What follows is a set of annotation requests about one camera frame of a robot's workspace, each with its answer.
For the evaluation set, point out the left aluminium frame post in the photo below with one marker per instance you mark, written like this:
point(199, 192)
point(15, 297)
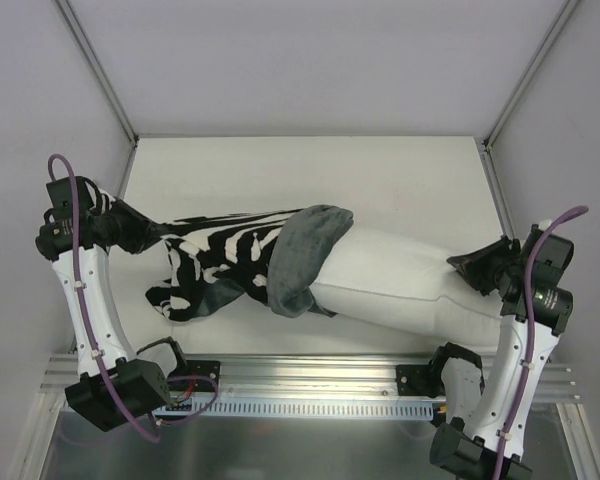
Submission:
point(79, 35)

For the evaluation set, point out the right aluminium frame post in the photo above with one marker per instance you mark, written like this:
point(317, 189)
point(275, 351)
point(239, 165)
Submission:
point(553, 33)

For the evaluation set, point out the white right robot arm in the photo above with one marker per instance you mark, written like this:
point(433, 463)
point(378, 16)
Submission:
point(482, 435)

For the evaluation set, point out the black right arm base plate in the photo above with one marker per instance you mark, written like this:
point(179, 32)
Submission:
point(418, 380)

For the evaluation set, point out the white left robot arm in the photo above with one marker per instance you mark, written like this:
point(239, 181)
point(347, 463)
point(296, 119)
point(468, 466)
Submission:
point(116, 383)

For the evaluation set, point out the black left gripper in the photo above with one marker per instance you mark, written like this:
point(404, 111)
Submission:
point(118, 226)

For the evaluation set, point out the white pillow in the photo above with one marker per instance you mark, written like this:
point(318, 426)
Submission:
point(400, 283)

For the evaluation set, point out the grey zebra plush pillowcase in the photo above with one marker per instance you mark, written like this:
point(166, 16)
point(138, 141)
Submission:
point(272, 257)

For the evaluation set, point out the aluminium mounting rail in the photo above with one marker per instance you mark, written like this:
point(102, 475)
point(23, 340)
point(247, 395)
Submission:
point(359, 377)

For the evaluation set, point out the aluminium frame post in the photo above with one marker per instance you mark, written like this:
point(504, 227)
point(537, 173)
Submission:
point(553, 33)
point(79, 35)

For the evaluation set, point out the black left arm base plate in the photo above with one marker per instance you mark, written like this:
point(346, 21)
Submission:
point(196, 375)

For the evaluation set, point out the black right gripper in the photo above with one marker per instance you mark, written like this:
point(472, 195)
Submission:
point(496, 265)

